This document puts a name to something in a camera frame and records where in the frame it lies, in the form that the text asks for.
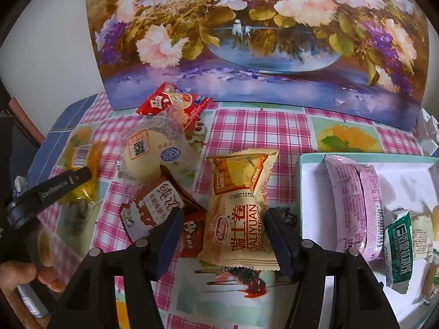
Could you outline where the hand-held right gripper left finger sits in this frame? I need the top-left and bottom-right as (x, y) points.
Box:
(46, 208), (186, 329)

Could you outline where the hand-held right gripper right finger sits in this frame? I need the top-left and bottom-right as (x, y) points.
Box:
(263, 207), (400, 329)

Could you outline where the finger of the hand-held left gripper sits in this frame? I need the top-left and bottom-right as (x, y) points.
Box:
(5, 166), (94, 228)

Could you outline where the clear yellow snack packet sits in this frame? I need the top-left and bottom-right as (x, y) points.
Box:
(62, 137), (107, 237)

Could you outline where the yellow cake roll packet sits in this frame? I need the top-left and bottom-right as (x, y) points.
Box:
(198, 148), (279, 271)

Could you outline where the white tray with teal rim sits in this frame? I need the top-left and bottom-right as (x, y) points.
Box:
(296, 153), (439, 329)

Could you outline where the pink snack packet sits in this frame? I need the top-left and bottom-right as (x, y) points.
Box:
(324, 154), (385, 263)

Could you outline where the green white snack packet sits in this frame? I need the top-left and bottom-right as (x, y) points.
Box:
(384, 211), (414, 293)

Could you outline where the pale green snack packet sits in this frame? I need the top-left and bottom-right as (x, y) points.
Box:
(410, 214), (436, 264)

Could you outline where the orange snack packet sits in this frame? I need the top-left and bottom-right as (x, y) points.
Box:
(421, 254), (439, 305)

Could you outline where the person's left hand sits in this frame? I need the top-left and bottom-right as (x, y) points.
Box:
(0, 260), (68, 329)

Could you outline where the dark red snack packet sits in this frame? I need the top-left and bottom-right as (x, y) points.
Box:
(178, 192), (208, 259)

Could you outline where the brown white snack packet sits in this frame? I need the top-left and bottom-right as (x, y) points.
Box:
(120, 176), (187, 244)

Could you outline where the blue blanket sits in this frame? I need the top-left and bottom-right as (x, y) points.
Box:
(44, 94), (100, 138)

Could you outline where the clear round bun packet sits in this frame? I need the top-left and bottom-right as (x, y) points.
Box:
(117, 108), (201, 184)

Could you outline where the white power strip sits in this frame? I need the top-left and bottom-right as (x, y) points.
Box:
(413, 108), (439, 155)

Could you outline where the flower bouquet painting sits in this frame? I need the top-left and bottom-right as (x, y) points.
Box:
(85, 0), (431, 132)

